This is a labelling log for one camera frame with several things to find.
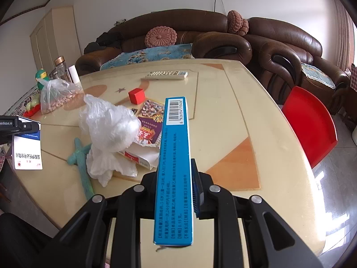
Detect brown leather sofa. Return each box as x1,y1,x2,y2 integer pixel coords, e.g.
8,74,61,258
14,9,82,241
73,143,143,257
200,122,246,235
75,9,252,76

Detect pink round cushion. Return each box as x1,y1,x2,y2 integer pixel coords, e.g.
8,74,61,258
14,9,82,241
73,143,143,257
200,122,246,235
145,26,177,48

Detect red cube block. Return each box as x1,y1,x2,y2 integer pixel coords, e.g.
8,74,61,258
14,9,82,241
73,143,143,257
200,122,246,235
128,88,146,105

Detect white medicine box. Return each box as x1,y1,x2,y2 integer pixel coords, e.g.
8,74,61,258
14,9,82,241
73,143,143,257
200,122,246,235
12,117,42,170

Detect pink cushion on sofa back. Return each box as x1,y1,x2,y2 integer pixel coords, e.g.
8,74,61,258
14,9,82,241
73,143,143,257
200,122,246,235
227,10,249,36

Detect purple snack packet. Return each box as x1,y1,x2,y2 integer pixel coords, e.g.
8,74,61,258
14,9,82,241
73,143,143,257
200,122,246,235
131,99,165,148

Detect white plastic bag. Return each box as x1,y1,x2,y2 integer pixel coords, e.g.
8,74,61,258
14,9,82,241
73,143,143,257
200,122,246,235
79,94,141,153

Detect blue medicine box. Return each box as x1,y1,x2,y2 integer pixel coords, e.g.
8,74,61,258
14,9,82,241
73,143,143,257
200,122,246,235
154,97,194,247

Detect cream wooden cabinet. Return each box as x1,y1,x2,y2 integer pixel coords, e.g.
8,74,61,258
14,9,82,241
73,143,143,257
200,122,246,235
30,6,81,73

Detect red white carton box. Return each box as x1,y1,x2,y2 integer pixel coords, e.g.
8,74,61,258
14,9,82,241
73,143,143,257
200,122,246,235
119,144,160,170

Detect blue floral blanket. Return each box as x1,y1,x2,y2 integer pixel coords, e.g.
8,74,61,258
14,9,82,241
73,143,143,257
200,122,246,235
100,44,194,71

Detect brown leather armchair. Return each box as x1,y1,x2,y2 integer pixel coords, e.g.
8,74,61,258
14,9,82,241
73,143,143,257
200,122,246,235
245,17,350,115

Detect white tissue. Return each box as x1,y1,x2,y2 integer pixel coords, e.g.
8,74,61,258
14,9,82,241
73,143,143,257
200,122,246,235
85,143,160,188

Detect glass jar gold lid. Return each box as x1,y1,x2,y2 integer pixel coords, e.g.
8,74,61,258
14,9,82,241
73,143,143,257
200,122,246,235
54,56,72,82

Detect red plastic stool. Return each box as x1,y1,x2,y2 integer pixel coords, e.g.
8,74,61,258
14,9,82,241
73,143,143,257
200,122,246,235
282,86,338,168

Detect lace armchair seat cover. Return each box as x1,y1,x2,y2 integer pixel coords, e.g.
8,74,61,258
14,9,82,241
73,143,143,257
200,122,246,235
301,63,336,90

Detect clear bag of peanuts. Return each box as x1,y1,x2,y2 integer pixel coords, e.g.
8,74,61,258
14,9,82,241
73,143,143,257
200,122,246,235
37,79,82,114

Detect white remote control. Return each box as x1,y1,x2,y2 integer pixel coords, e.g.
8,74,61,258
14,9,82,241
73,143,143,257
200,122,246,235
145,71,188,80

